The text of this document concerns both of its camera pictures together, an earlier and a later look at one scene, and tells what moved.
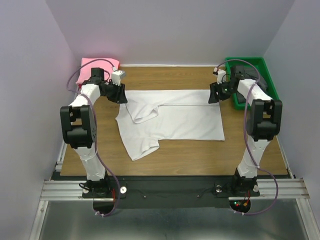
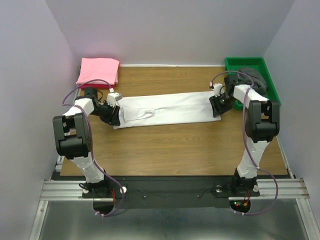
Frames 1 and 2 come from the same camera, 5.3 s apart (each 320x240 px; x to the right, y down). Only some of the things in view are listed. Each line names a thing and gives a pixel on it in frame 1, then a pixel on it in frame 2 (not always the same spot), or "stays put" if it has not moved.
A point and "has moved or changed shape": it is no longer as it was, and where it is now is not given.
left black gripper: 119,97 → 113,119
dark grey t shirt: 246,72 stays put
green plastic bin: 259,63 stays put
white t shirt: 151,115 has moved or changed shape
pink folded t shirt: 108,65 stays put
